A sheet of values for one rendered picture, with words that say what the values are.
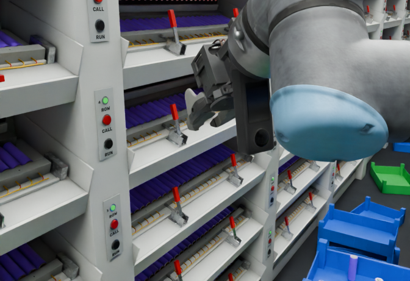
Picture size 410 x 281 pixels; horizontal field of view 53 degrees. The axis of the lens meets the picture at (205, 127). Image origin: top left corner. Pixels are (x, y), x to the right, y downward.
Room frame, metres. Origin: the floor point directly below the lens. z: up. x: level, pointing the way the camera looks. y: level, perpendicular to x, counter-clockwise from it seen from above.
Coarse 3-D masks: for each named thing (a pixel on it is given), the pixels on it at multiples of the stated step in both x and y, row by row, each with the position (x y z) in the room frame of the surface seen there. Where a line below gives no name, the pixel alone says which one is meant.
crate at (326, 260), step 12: (324, 240) 0.93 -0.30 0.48; (324, 252) 0.92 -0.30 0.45; (336, 252) 0.92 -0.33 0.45; (312, 264) 0.86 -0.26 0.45; (324, 264) 0.92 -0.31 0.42; (336, 264) 0.92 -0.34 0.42; (348, 264) 0.90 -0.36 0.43; (360, 264) 0.89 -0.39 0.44; (372, 264) 0.88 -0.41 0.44; (384, 264) 0.87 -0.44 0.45; (312, 276) 0.86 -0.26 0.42; (324, 276) 0.89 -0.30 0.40; (336, 276) 0.89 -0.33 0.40; (360, 276) 0.89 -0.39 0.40; (372, 276) 0.88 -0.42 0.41; (384, 276) 0.87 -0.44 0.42; (396, 276) 0.86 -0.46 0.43; (408, 276) 0.84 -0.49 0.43
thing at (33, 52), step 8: (0, 48) 0.60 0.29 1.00; (8, 48) 0.61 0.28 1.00; (16, 48) 0.62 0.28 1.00; (24, 48) 0.62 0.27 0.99; (32, 48) 0.63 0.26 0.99; (40, 48) 0.64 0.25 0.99; (0, 56) 0.59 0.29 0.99; (8, 56) 0.60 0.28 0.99; (16, 56) 0.61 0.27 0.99; (24, 56) 0.62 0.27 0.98; (32, 56) 0.63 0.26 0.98; (40, 56) 0.64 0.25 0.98; (0, 64) 0.59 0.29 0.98; (32, 64) 0.61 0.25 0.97; (40, 64) 0.62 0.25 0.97
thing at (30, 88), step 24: (24, 24) 0.71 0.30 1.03; (48, 48) 0.65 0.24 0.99; (72, 48) 0.64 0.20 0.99; (0, 72) 0.58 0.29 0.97; (24, 72) 0.60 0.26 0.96; (48, 72) 0.62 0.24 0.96; (72, 72) 0.65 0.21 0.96; (0, 96) 0.54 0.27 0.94; (24, 96) 0.57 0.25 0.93; (48, 96) 0.60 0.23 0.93; (72, 96) 0.64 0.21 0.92
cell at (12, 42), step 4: (0, 32) 0.67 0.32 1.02; (0, 36) 0.66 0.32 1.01; (4, 36) 0.66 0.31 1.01; (8, 36) 0.66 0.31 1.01; (4, 40) 0.65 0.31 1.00; (8, 40) 0.65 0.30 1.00; (12, 40) 0.65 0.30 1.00; (12, 44) 0.64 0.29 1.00; (16, 44) 0.64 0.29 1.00; (20, 44) 0.64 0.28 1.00
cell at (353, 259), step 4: (352, 256) 0.88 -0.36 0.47; (356, 256) 0.88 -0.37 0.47; (352, 260) 0.87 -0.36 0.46; (356, 260) 0.87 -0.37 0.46; (352, 264) 0.87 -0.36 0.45; (356, 264) 0.87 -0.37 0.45; (348, 268) 0.88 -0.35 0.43; (352, 268) 0.87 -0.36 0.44; (348, 272) 0.87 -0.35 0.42; (352, 272) 0.87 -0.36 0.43; (348, 276) 0.87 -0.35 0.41; (352, 276) 0.87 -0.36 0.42; (352, 280) 0.87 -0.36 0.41
